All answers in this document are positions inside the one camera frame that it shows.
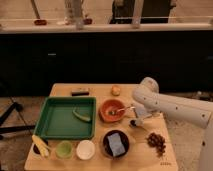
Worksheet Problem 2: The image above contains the metal spoon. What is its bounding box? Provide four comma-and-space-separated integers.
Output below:
108, 105, 135, 115

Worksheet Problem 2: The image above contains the green plastic tray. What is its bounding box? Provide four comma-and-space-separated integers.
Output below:
34, 97, 96, 140

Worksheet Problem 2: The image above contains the small orange fruit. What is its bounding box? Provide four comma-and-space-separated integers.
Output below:
111, 85, 121, 96

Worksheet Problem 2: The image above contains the green pea pod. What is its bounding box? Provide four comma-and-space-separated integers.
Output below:
72, 109, 91, 122

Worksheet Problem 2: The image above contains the blue sponge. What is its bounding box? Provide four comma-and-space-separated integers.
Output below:
107, 133, 125, 157

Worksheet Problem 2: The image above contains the black chair base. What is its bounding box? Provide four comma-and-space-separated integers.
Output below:
0, 79, 36, 140

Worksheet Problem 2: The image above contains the orange bowl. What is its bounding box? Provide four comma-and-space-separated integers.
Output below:
99, 99, 124, 123

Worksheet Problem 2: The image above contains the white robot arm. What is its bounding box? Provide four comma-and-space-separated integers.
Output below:
132, 77, 213, 171

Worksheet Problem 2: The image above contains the green small cup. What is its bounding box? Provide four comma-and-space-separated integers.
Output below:
55, 140, 72, 159

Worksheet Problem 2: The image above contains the white small bowl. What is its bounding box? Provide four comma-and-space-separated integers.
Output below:
76, 140, 95, 160

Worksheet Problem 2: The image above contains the grey folded cloth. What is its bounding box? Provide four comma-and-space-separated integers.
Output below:
134, 104, 150, 119

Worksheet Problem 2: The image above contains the wooden table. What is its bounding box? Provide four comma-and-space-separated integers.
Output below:
24, 83, 178, 171

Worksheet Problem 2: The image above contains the brown beans pile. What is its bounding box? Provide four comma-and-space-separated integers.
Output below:
146, 133, 166, 157

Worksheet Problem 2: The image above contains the red dish on counter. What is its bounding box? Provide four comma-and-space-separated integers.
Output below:
34, 19, 47, 26

